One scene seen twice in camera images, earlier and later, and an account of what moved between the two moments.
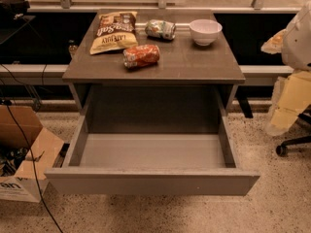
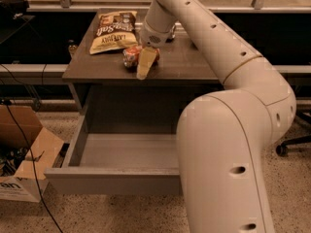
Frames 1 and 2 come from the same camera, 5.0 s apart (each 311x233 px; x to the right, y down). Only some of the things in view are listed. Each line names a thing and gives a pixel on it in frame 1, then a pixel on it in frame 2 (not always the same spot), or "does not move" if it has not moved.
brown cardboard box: x=17 y=178 does not move
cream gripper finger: x=292 y=94 -> x=159 y=28
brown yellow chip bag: x=116 y=31 does not move
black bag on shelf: x=13 y=7 does not move
